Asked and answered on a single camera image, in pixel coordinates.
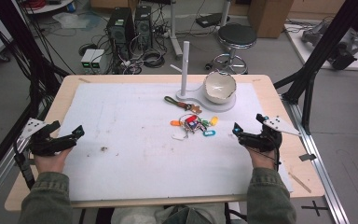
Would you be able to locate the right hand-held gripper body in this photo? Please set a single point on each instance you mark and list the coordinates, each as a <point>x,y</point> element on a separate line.
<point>265,141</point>

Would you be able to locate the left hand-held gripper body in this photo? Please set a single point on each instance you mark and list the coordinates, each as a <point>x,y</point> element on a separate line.
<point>52,145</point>

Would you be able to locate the key bunch with coloured tags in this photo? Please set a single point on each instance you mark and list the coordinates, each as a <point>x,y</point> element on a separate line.
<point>194,125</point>

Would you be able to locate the white key stand with post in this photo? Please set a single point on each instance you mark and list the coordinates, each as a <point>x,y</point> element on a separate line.
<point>185,62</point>

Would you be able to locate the person's left hand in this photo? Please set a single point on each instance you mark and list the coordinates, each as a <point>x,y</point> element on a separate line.
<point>51,163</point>

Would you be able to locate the person's right hand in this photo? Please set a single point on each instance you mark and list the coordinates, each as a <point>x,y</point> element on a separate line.
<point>262,160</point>

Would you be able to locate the wooden table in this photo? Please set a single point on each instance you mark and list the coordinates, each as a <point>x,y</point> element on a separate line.
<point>295,146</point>

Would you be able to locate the white cracked bowl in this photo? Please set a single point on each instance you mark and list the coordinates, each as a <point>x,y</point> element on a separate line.
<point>220,87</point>

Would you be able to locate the thin wooden stick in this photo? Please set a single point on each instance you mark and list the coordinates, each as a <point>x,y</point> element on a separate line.
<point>300,182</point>

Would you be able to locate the white power supply box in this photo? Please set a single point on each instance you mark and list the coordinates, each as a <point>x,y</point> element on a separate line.
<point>99,59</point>
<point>86,59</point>

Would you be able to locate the white foam mat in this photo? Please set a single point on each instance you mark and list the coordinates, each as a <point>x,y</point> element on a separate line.
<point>143,168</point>

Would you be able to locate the black round stool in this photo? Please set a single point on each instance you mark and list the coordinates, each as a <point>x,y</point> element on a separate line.
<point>236,34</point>

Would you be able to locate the cardboard box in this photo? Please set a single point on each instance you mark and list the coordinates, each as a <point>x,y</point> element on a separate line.
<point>268,17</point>

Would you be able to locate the white platform with grey machine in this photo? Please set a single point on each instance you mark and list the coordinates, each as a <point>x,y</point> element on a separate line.
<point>338,46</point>

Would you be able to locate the large black computer tower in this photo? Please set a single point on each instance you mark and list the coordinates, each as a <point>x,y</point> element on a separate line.
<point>119,29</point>

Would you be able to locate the flat black device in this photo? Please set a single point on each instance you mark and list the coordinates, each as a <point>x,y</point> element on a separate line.
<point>211,20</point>

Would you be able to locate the person's lap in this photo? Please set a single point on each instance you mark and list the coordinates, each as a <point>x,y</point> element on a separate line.
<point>155,216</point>

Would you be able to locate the white desk leg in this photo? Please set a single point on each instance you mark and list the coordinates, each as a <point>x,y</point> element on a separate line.
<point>174,31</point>

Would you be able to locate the round white table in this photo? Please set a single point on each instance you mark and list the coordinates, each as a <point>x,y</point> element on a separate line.
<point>48,6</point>

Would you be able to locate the slim black computer tower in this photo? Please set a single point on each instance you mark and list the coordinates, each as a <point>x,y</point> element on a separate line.
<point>143,26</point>

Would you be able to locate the black metal frame strut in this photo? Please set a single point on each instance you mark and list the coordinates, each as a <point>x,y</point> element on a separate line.
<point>320,49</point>

